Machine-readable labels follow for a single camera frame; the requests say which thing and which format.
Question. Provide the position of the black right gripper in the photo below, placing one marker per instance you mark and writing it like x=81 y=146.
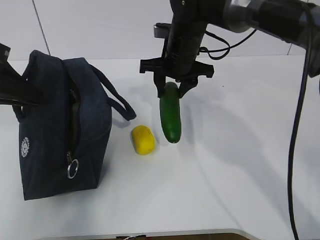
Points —
x=183 y=42

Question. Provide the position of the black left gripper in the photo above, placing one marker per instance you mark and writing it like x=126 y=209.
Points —
x=14 y=89

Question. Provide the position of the dark green cucumber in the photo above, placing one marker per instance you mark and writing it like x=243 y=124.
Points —
x=170 y=115

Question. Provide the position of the yellow lemon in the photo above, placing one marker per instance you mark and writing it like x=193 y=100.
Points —
x=143 y=140

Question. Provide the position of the navy blue lunch bag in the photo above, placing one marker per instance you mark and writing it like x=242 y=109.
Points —
x=63 y=141

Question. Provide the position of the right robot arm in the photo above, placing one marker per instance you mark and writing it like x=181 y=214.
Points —
x=293 y=21

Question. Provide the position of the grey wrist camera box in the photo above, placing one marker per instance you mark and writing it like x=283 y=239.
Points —
x=161 y=30

